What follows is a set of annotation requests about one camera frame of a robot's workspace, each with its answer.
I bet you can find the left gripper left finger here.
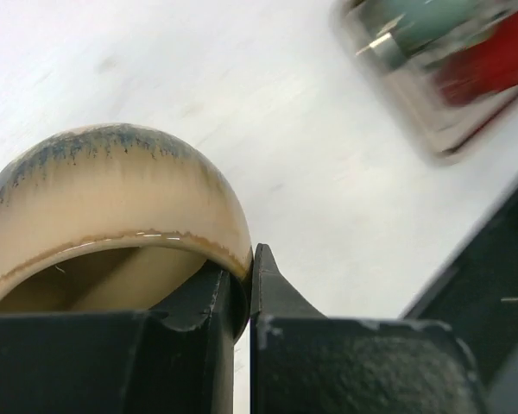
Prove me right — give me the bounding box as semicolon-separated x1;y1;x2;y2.
0;263;233;413

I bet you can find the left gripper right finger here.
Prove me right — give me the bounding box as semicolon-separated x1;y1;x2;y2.
250;244;488;413

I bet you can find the beige ceramic mug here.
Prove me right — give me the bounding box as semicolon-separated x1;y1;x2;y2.
0;123;253;337

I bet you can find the red mug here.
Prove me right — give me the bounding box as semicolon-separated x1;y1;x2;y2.
433;11;518;106

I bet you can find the green ceramic mug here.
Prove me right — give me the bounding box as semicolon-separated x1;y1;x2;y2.
358;0;500;55

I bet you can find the metal tray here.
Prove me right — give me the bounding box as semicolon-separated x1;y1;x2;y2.
337;1;518;158

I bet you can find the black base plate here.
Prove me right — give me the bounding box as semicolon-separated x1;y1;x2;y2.
406;186;518;413

